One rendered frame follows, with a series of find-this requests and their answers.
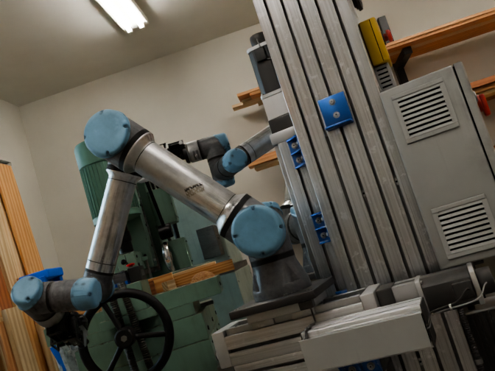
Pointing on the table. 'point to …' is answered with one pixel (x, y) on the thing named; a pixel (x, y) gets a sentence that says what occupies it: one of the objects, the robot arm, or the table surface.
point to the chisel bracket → (130, 260)
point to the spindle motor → (96, 181)
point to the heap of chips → (202, 276)
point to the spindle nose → (126, 242)
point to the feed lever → (160, 218)
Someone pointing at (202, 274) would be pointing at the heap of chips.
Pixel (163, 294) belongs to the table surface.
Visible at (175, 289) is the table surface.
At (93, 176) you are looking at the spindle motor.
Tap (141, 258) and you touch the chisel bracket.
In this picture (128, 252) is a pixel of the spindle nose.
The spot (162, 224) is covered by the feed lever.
